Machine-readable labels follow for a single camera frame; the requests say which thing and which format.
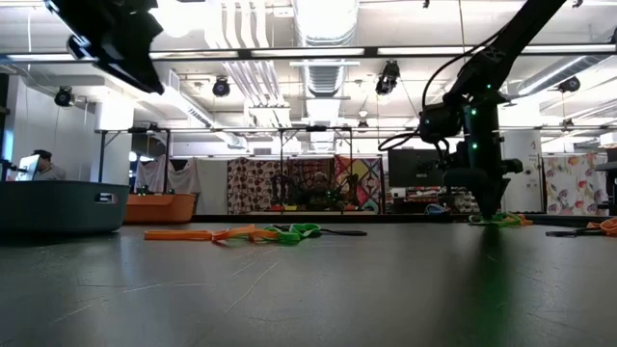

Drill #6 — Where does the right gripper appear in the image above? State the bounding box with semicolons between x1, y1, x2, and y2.
442;144;525;221

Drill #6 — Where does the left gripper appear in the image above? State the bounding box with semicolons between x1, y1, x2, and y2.
47;0;164;63

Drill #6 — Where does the black rubber band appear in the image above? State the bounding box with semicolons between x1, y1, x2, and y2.
273;223;368;238
545;226;604;238

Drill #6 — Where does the slate blue plastic basket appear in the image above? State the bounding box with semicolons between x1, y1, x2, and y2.
0;180;131;236

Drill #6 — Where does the white pillar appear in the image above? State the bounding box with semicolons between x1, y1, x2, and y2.
500;129;545;214

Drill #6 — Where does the storage shelf with goods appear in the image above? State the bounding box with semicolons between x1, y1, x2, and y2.
385;185;471;215

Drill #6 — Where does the floral curtain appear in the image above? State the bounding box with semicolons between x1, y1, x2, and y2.
543;153;609;216

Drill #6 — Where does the colourful quilt cloth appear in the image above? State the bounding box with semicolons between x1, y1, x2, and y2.
334;154;383;214

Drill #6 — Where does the person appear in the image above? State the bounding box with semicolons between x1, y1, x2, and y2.
29;148;68;183
308;171;338;211

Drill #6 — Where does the computer monitor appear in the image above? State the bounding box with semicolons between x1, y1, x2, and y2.
13;153;41;183

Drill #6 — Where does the black overhead light bar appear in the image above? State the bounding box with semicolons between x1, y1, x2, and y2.
0;44;617;63

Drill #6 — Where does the white cloth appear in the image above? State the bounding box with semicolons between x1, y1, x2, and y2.
134;154;202;195

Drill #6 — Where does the orange plastic basket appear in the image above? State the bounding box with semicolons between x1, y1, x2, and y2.
123;192;198;225

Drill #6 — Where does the dark red patterned cloth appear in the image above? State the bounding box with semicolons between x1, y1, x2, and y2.
287;157;337;194

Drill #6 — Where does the brown circle-patterned cloth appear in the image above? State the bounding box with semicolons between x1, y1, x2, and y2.
227;157;290;216

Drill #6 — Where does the black metal table frame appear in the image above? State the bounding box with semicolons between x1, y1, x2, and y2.
192;213;617;226

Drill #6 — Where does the black wall screen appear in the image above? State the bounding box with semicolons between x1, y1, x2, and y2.
387;148;449;189

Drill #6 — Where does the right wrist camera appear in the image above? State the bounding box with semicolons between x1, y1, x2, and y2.
417;102;465;145

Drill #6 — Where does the black background station frame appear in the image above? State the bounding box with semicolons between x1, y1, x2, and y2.
278;124;356;214
95;125;173;195

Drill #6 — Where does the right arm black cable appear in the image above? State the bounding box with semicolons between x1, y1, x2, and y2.
377;40;488;153

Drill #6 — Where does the yellow hanging rope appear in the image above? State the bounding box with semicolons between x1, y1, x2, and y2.
456;0;468;52

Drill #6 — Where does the silver ventilation duct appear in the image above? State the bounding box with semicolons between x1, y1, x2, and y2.
292;0;361;97

